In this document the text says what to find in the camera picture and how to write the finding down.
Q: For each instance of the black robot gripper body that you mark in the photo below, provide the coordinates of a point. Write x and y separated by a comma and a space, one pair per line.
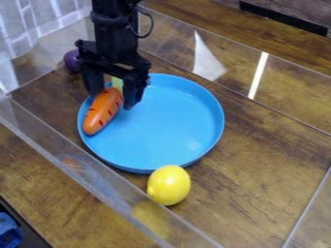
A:
112, 53

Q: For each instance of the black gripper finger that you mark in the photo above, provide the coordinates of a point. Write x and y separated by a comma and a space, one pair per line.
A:
92, 79
133, 88

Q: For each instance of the orange toy carrot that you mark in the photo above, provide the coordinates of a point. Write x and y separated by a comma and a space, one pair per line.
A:
104, 107

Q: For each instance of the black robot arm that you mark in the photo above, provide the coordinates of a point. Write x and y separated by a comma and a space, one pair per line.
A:
114, 9

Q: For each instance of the purple toy eggplant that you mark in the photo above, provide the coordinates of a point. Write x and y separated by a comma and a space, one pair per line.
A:
72, 61

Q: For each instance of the blue round plate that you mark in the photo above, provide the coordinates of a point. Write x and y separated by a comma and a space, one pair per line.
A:
169, 129

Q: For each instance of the yellow toy lemon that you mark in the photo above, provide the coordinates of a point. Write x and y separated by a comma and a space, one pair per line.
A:
168, 185

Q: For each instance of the blue object at corner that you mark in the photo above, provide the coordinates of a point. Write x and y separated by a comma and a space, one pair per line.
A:
10, 235

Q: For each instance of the clear acrylic enclosure wall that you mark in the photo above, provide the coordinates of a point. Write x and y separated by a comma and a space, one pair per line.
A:
260, 187

